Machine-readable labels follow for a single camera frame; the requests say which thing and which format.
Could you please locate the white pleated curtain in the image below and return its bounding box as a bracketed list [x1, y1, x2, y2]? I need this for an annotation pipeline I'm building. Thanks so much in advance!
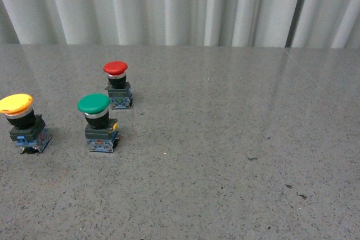
[1, 0, 359, 48]

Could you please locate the yellow mushroom push button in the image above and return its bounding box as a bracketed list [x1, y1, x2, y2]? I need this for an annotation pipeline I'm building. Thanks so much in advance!
[1, 93, 52, 153]

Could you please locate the green mushroom push button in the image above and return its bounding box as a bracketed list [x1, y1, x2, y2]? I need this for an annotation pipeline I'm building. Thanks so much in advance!
[78, 93, 119, 153]

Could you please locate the red mushroom push button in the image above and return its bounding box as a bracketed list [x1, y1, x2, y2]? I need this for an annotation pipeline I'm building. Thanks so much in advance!
[103, 61, 133, 110]

